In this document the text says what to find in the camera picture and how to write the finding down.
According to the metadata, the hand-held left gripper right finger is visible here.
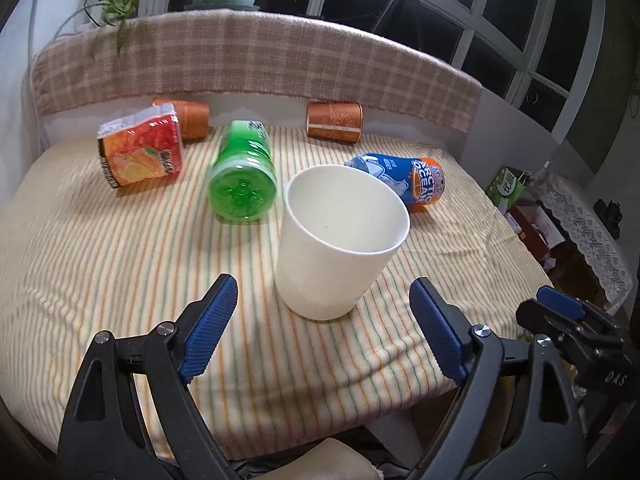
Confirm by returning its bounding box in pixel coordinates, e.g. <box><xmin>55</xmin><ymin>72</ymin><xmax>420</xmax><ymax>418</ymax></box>
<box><xmin>409</xmin><ymin>277</ymin><xmax>587</xmax><ymax>480</ymax></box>

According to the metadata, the lace covered side table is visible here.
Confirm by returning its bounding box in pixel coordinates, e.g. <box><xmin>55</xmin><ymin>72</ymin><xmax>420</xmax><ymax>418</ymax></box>
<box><xmin>537</xmin><ymin>167</ymin><xmax>636</xmax><ymax>317</ymax></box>

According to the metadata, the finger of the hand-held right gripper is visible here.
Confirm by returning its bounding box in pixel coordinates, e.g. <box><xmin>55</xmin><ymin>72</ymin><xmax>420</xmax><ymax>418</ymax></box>
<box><xmin>516</xmin><ymin>285</ymin><xmax>608</xmax><ymax>348</ymax></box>

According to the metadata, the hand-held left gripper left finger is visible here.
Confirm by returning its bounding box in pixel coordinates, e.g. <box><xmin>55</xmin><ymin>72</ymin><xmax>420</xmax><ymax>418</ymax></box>
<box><xmin>57</xmin><ymin>273</ymin><xmax>239</xmax><ymax>480</ymax></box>

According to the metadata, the green box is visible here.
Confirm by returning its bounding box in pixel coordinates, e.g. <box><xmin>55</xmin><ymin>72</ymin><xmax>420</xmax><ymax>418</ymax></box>
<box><xmin>487</xmin><ymin>166</ymin><xmax>528</xmax><ymax>212</ymax></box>

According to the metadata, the red box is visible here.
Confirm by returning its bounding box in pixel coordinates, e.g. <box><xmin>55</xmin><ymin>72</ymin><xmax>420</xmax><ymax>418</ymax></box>
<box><xmin>504</xmin><ymin>204</ymin><xmax>568</xmax><ymax>267</ymax></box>

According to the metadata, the green plastic bottle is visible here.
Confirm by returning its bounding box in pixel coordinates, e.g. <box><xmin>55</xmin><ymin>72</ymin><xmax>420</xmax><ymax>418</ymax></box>
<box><xmin>207</xmin><ymin>120</ymin><xmax>279</xmax><ymax>224</ymax></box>

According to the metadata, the white cup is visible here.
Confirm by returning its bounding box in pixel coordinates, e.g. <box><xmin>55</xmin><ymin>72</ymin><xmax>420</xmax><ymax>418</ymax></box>
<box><xmin>275</xmin><ymin>165</ymin><xmax>411</xmax><ymax>322</ymax></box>

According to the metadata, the copper can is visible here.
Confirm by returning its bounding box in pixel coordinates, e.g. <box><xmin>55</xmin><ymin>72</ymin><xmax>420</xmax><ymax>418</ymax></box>
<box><xmin>306</xmin><ymin>101</ymin><xmax>364</xmax><ymax>142</ymax></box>
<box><xmin>152</xmin><ymin>98</ymin><xmax>210</xmax><ymax>141</ymax></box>

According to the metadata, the orange juice carton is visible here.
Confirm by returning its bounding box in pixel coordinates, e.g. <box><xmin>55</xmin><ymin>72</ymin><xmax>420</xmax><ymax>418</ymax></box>
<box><xmin>96</xmin><ymin>105</ymin><xmax>184</xmax><ymax>188</ymax></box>

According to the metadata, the blue orange drink bottle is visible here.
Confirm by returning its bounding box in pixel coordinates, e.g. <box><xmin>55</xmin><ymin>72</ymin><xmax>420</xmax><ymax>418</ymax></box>
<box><xmin>344</xmin><ymin>153</ymin><xmax>446</xmax><ymax>212</ymax></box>

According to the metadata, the striped blanket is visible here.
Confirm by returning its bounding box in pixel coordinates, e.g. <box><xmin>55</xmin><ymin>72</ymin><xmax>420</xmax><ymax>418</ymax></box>
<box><xmin>0</xmin><ymin>125</ymin><xmax>553</xmax><ymax>463</ymax></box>

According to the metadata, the plaid blanket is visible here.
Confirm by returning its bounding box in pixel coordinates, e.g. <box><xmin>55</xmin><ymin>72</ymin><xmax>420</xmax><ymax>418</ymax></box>
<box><xmin>31</xmin><ymin>8</ymin><xmax>485</xmax><ymax>133</ymax></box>

